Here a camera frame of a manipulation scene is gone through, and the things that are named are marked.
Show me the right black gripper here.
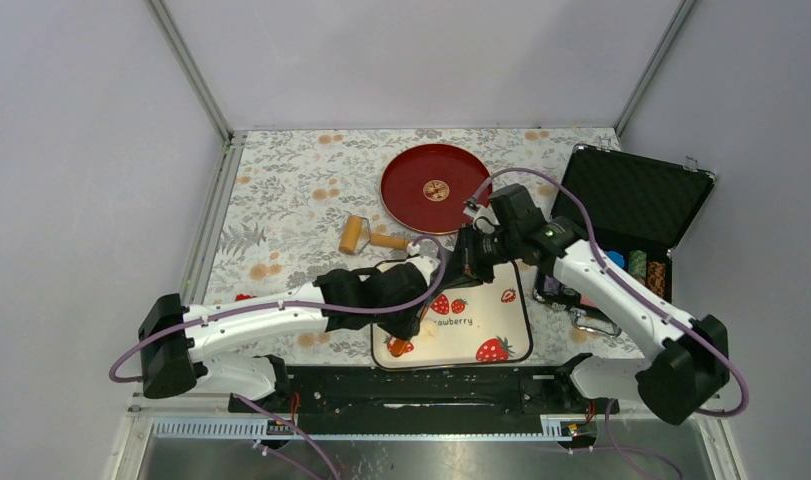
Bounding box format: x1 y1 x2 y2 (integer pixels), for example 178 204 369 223
435 223 520 291

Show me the strawberry pattern rectangular tray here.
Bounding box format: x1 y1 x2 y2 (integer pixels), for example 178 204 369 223
371 263 533 370

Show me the wooden roller with handle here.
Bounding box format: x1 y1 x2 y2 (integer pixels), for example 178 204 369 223
338 215 410 255

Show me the round cut dough wrapper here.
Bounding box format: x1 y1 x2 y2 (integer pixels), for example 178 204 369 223
421 321 439 340

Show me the metal scraper orange handle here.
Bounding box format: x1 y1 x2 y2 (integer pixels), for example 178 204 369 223
385 337 414 358

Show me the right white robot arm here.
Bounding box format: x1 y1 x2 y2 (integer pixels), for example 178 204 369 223
443 184 731 425

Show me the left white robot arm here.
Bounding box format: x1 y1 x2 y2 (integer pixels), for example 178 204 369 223
138 256 440 411

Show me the red round lacquer tray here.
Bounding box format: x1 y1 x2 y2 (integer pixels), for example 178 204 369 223
380 144 490 235

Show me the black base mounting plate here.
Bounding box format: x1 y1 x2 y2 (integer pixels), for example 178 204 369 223
254 366 608 437

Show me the blue poker chip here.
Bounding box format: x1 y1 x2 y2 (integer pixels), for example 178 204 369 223
606 251 626 269

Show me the floral tablecloth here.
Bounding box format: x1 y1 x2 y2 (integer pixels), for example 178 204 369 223
179 127 686 367

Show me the black poker chip case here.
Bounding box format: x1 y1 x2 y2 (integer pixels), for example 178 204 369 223
561 144 716 301

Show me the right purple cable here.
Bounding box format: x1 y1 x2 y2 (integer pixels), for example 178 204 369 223
471 167 751 480

